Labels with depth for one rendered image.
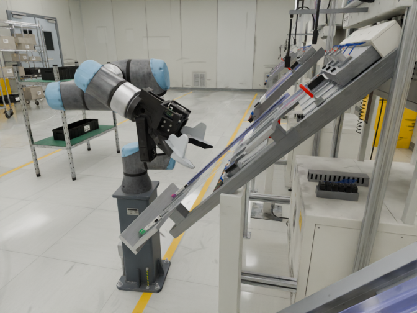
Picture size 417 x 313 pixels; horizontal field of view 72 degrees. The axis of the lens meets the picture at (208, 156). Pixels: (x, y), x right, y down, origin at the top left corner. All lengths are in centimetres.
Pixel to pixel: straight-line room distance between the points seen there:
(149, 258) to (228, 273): 76
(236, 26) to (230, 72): 139
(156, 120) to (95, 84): 16
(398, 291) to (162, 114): 51
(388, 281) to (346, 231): 90
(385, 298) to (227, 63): 976
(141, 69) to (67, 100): 39
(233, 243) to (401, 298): 61
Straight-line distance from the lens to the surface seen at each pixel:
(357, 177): 148
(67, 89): 85
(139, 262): 166
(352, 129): 261
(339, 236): 124
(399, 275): 33
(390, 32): 108
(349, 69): 108
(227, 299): 100
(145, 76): 115
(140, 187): 145
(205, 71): 1012
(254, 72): 987
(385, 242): 128
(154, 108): 67
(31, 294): 192
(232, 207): 80
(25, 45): 775
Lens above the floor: 119
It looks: 20 degrees down
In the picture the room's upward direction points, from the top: straight up
